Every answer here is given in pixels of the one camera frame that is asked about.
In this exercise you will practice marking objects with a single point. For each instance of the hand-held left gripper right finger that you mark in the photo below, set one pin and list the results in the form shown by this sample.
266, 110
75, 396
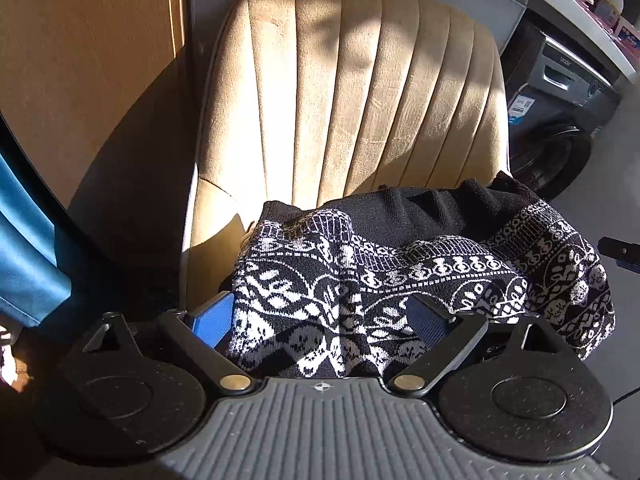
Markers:
425, 317

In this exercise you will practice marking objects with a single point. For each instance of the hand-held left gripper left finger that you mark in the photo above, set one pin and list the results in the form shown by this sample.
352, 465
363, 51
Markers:
210, 317

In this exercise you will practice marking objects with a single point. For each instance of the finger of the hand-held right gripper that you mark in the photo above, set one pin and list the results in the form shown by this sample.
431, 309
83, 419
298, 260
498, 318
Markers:
622, 252

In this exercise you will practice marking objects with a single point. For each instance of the black white patterned sweater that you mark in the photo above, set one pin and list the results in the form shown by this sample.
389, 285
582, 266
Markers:
350, 280

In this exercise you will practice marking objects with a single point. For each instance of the grey washing machine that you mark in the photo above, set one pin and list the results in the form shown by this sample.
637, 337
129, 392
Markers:
560, 85

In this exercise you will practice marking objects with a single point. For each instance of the teal curtain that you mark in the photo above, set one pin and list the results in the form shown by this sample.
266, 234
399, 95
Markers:
25, 260

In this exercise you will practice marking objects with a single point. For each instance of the beige padded chair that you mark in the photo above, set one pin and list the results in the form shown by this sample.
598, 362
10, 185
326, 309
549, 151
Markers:
350, 85

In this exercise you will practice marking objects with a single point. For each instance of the wooden wardrobe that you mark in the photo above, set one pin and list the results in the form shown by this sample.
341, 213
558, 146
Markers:
75, 60

